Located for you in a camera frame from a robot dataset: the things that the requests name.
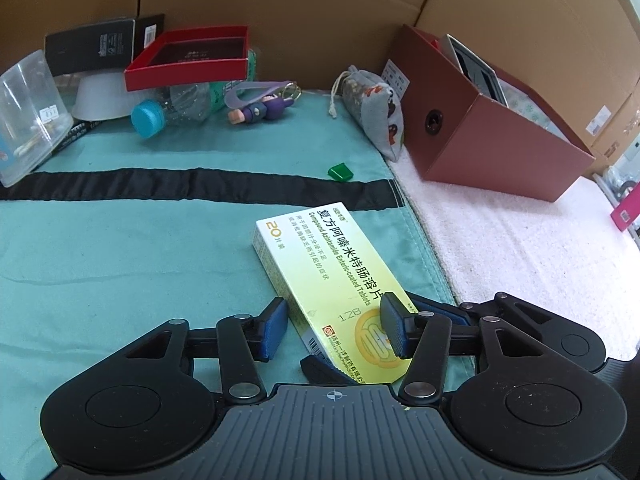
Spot grey patterned drawstring pouch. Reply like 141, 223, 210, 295
328, 65, 404, 162

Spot large cardboard backdrop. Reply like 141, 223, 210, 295
1, 0, 639, 167

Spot silver tray black foam insert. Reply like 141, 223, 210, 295
439, 34, 508, 106

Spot black product box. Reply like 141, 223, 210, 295
44, 14, 165, 76

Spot yellow green medicine box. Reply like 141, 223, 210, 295
253, 203, 416, 384

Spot dark red storage box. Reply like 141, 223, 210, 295
387, 26, 594, 202

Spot white paper cup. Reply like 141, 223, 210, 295
72, 70, 150, 122

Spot plastic bottle blue cap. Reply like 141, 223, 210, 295
130, 80, 240, 139

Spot small green plastic piece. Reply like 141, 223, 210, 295
328, 162, 354, 182

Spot purple figure keychain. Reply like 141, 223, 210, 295
224, 80, 302, 125

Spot red shallow box lid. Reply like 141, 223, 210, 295
124, 25, 248, 91

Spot clear plastic container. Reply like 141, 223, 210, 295
0, 50, 74, 188

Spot pink towel mat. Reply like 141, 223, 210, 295
390, 154, 639, 361

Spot patterned clear tape roll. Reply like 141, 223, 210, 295
499, 79, 568, 141

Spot teal cloth black stripe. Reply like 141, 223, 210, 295
1, 92, 452, 479

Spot pink thermos bottle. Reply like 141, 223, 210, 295
610, 192, 640, 232

